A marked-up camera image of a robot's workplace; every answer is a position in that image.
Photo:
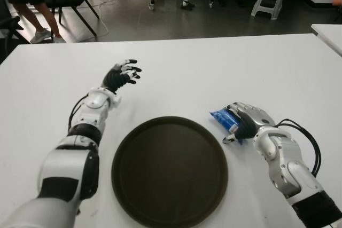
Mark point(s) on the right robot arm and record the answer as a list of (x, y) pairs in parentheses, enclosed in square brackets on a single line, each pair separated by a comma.
[(283, 156)]

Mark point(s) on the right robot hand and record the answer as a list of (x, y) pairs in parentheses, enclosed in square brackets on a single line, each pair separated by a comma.
[(256, 117)]

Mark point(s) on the blue Oreo packet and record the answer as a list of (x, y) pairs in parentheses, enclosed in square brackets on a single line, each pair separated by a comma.
[(221, 117)]

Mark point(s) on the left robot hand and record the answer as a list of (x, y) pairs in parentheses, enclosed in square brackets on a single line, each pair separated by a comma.
[(115, 78)]

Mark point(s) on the round dark brown tray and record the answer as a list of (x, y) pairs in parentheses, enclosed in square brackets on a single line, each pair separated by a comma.
[(169, 169)]

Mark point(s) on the neighbouring white table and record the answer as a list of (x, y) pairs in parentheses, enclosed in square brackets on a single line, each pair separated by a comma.
[(328, 34)]

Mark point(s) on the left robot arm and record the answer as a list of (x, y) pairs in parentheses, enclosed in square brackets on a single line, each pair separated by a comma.
[(66, 164)]

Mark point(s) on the black office chair armrest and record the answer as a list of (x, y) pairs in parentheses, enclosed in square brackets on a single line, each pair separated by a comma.
[(10, 25)]

